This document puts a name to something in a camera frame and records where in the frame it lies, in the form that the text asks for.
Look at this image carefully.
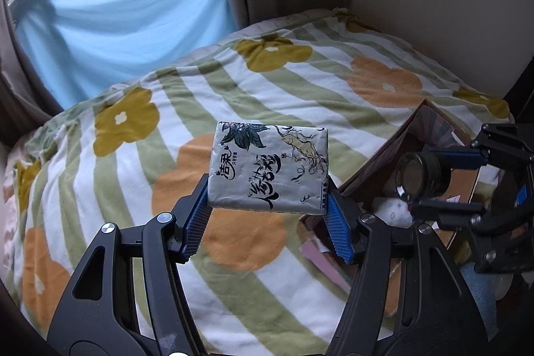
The black and white tissue pack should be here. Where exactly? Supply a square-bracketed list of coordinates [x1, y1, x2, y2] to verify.
[207, 121, 330, 214]

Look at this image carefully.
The pale blue fabric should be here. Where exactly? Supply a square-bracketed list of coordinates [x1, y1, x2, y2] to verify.
[457, 261, 503, 336]

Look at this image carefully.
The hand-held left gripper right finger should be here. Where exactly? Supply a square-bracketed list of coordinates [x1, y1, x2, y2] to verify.
[323, 177, 490, 356]

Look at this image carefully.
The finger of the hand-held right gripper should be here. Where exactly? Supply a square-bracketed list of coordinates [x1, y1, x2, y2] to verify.
[428, 147, 490, 170]
[411, 200, 487, 229]

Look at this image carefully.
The pink patterned bed sheet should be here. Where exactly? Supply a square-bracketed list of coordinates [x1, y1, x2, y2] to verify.
[0, 166, 19, 261]

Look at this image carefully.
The white patterned sock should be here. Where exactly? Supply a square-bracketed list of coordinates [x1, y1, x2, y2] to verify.
[374, 197, 415, 232]

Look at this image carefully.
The light blue cloth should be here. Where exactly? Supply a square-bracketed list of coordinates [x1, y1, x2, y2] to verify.
[14, 0, 248, 111]

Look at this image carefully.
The pink cardboard box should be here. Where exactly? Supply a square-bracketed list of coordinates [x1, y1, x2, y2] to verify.
[295, 97, 515, 321]

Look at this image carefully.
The small black jar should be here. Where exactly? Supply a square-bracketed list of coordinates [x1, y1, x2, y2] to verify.
[394, 151, 452, 201]

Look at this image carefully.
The floral striped blanket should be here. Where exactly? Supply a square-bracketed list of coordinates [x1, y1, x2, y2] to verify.
[4, 8, 516, 348]

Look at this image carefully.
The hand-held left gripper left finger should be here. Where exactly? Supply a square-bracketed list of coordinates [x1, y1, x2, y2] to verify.
[46, 172, 214, 356]

